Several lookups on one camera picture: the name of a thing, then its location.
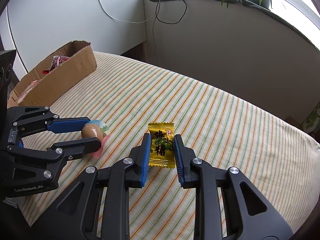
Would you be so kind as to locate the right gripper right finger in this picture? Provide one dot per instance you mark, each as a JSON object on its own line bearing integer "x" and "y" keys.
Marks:
{"x": 228, "y": 205}

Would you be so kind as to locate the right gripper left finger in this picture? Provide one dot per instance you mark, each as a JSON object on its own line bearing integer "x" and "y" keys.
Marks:
{"x": 96, "y": 204}

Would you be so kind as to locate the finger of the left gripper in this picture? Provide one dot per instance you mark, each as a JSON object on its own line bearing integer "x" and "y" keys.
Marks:
{"x": 70, "y": 149}
{"x": 67, "y": 124}

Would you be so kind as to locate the brown egg snack packet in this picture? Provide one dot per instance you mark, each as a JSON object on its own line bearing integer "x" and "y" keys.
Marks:
{"x": 98, "y": 129}

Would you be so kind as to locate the red candy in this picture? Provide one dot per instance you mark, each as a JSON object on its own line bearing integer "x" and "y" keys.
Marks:
{"x": 57, "y": 60}

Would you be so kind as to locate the yellow candy packet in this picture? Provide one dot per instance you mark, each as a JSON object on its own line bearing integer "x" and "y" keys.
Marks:
{"x": 162, "y": 144}

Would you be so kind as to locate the brown cardboard box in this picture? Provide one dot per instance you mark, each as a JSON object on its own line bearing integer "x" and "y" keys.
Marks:
{"x": 37, "y": 89}

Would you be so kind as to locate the striped mattress cover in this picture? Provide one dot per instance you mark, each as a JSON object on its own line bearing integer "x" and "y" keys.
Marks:
{"x": 222, "y": 129}

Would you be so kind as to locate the green patterned bag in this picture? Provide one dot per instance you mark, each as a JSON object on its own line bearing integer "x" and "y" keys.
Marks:
{"x": 311, "y": 123}

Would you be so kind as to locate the black tracker camera box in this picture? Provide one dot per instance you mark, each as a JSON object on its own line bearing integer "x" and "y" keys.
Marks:
{"x": 7, "y": 58}

